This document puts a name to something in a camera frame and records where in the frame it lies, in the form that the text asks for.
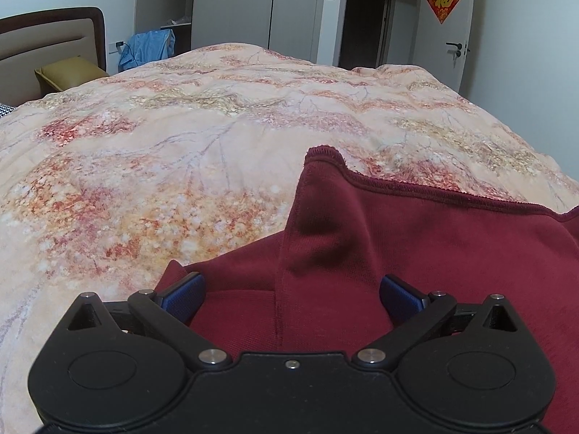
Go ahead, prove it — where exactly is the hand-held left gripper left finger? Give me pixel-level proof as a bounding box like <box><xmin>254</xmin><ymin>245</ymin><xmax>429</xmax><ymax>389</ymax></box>
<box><xmin>67</xmin><ymin>272</ymin><xmax>230</xmax><ymax>368</ymax></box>

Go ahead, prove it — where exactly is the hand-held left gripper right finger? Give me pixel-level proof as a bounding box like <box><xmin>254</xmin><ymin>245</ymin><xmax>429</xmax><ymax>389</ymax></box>
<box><xmin>354</xmin><ymin>275</ymin><xmax>515</xmax><ymax>368</ymax></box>

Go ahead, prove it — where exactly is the dark red sweater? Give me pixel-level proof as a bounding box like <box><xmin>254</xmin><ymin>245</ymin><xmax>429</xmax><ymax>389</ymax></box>
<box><xmin>160</xmin><ymin>145</ymin><xmax>579</xmax><ymax>434</ymax></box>

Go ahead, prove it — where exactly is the floral peach quilt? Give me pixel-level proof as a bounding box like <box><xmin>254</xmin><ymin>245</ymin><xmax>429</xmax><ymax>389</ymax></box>
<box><xmin>0</xmin><ymin>43</ymin><xmax>573</xmax><ymax>430</ymax></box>

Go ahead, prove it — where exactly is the white door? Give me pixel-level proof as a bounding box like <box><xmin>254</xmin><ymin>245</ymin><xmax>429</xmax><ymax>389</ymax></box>
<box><xmin>409</xmin><ymin>0</ymin><xmax>476</xmax><ymax>100</ymax></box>

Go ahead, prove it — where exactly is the olive green pillow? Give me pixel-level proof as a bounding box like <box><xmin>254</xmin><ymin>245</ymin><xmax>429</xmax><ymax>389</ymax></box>
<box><xmin>35</xmin><ymin>56</ymin><xmax>110</xmax><ymax>95</ymax></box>

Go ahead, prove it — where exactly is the blue garment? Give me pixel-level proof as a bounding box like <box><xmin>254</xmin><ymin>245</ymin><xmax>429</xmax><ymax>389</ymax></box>
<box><xmin>118</xmin><ymin>28</ymin><xmax>176</xmax><ymax>73</ymax></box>

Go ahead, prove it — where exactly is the beige brown-framed headboard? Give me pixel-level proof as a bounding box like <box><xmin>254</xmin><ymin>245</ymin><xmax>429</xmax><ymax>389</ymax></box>
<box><xmin>0</xmin><ymin>7</ymin><xmax>108</xmax><ymax>108</ymax></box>

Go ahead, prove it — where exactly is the grey wardrobe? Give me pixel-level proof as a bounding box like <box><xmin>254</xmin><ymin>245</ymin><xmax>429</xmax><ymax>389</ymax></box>
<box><xmin>136</xmin><ymin>0</ymin><xmax>351</xmax><ymax>68</ymax></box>

